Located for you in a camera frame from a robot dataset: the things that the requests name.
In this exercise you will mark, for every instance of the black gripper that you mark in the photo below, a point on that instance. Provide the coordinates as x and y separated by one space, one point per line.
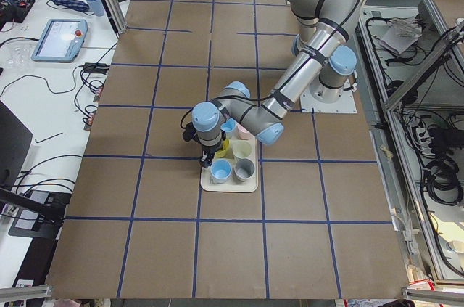
209 149

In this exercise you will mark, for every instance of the yellow plastic cup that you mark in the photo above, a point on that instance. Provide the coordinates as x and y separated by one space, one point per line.
222 152

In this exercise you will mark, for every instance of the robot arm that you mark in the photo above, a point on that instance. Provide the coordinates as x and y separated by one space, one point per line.
328 24

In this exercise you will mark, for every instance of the light blue plastic cup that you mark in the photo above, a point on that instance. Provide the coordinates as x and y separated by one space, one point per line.
220 171

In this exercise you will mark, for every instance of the pale green plastic cup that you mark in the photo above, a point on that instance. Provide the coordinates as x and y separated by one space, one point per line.
241 150

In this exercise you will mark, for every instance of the grey plastic cup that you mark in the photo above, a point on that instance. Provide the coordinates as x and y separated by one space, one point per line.
244 169

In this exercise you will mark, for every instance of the pink plastic cup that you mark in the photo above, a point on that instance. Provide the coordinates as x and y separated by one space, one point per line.
242 133

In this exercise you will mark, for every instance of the blue cup on desk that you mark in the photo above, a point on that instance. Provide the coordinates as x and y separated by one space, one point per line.
96 7

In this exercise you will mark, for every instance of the cream plastic tray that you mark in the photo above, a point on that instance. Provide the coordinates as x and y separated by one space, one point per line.
233 184

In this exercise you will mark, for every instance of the black allen key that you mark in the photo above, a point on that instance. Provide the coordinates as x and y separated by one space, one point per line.
38 141

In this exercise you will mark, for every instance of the near teach pendant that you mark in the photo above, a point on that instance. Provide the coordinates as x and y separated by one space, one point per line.
60 41

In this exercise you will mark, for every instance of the blue checkered pouch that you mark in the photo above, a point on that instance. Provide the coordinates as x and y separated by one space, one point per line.
75 5

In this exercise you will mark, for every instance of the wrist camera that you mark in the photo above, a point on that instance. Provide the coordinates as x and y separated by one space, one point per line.
189 133

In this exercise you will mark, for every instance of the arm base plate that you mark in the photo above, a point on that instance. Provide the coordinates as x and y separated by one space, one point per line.
331 92

